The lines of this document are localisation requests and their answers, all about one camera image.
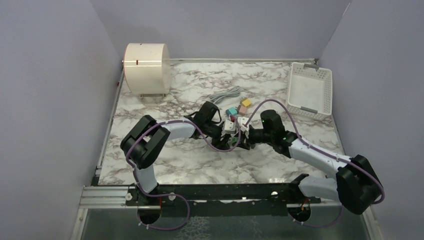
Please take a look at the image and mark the cream cylindrical drum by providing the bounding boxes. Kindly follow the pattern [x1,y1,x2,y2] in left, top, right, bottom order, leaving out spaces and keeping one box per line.
[122,43,171,96]

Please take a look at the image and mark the pink usb charger plug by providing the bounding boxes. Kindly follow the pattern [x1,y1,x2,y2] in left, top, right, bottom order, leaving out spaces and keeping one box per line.
[237,105,248,116]

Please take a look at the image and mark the yellow usb charger plug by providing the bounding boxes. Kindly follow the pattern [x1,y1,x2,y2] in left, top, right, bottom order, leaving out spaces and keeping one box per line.
[240,98,252,108]

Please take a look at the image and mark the white plastic basket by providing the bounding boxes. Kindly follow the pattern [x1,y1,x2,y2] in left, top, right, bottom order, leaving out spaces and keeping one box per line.
[286,62,333,121]

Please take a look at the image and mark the teal usb charger plug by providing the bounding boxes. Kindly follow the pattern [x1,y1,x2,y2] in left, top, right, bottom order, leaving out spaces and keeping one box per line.
[225,107,238,116]

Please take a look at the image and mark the black mounting rail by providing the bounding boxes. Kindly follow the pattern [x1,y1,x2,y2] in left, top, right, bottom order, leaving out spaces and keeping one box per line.
[125,174,321,218]

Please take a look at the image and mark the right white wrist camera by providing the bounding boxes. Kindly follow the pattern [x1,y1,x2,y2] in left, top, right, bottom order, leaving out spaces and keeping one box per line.
[237,116,250,138]

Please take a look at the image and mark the green usb charger plug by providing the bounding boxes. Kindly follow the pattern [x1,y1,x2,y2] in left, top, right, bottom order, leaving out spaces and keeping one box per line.
[228,136,239,148]

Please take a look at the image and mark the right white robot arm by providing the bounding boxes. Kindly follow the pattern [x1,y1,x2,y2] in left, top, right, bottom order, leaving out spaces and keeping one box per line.
[237,110,385,215]

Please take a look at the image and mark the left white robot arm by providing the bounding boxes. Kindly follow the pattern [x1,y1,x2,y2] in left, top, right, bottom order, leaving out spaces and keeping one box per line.
[120,101,230,206]

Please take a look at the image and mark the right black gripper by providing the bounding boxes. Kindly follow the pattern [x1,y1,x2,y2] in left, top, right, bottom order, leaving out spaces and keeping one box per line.
[231,126,274,150]

